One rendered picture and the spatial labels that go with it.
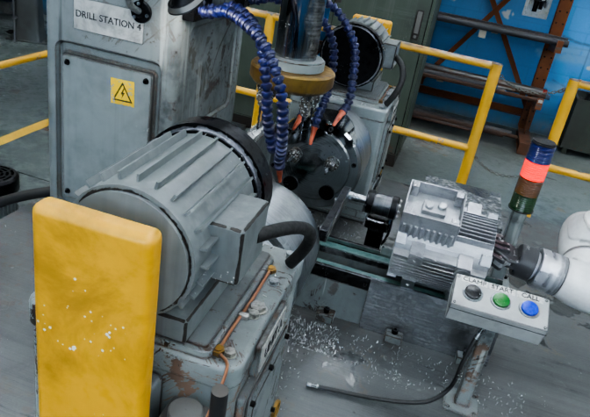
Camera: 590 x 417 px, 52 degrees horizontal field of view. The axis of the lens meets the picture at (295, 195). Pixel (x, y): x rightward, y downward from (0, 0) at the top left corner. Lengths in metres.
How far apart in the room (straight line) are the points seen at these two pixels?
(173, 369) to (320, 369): 0.59
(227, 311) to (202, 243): 0.14
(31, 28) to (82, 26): 5.37
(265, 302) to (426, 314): 0.62
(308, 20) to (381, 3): 3.08
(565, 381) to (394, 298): 0.42
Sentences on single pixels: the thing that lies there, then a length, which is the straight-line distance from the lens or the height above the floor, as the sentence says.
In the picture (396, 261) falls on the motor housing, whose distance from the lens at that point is 1.33.
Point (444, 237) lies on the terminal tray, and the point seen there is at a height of 1.07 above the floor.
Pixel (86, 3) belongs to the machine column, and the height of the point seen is 1.41.
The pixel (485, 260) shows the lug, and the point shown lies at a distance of 1.31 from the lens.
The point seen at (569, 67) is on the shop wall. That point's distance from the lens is 6.28.
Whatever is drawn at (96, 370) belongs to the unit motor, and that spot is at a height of 1.17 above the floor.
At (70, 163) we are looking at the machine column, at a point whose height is 1.06.
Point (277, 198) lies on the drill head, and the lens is 1.10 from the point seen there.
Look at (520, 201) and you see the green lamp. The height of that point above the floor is 1.06.
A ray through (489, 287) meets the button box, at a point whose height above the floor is 1.07.
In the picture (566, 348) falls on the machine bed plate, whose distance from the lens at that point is 1.62.
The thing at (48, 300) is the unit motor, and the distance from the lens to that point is 0.67.
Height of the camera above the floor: 1.64
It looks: 26 degrees down
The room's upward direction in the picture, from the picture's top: 10 degrees clockwise
